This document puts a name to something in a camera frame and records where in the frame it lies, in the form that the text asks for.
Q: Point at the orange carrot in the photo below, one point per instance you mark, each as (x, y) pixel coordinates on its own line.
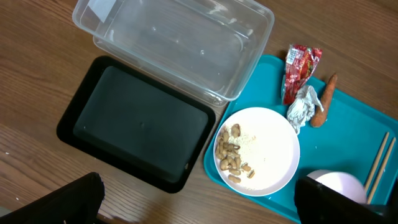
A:
(320, 115)

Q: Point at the left wooden chopstick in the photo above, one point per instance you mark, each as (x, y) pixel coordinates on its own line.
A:
(376, 163)

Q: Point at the crumpled white tissue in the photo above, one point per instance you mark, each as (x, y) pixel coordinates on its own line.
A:
(303, 107)

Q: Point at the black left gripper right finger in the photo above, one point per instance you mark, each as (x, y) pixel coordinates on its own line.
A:
(317, 203)

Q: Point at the peanut pile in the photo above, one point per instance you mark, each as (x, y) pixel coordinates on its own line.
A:
(228, 152)

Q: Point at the teal serving tray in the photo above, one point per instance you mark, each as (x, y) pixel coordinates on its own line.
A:
(349, 141)

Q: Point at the black plastic tray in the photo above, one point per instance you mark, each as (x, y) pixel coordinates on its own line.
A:
(136, 124)

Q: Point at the right wooden chopstick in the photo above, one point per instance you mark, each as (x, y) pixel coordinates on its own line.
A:
(381, 171)

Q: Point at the clear plastic bin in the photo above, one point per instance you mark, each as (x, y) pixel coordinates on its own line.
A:
(208, 48)

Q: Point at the small pink plate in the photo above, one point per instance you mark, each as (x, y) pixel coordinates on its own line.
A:
(341, 182)

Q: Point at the wooden chopstick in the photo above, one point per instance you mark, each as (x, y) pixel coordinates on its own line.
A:
(381, 171)
(376, 163)

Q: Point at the large white plate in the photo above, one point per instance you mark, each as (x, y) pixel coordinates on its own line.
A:
(271, 147)

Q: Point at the red snack wrapper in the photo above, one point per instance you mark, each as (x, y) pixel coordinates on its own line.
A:
(300, 64)

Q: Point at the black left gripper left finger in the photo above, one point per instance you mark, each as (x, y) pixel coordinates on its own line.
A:
(76, 202)

